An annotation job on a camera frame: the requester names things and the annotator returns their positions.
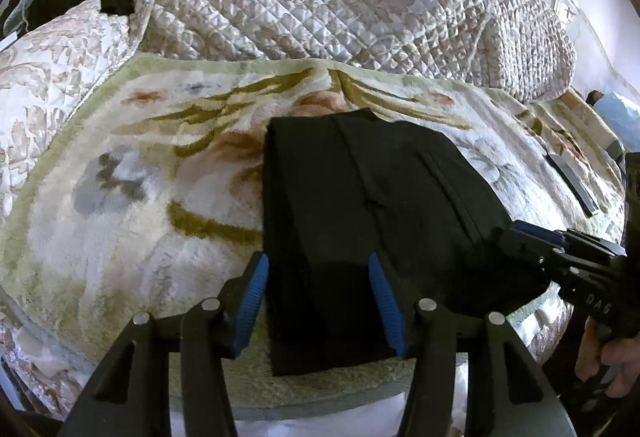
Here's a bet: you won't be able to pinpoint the dark flat remote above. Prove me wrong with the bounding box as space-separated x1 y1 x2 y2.
547 153 599 217

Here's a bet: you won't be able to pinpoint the fleece floral blanket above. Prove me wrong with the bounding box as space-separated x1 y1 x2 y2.
0 54 629 408

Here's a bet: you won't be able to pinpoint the person's hand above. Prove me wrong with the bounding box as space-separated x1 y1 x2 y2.
575 318 640 398

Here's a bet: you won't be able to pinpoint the white wall picture frame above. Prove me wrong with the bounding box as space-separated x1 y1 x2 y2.
551 0 580 27

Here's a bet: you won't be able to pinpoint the black pants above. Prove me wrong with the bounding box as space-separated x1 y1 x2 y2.
262 110 549 376

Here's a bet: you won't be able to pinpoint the floral white pillow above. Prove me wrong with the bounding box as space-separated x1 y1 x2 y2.
1 0 149 219

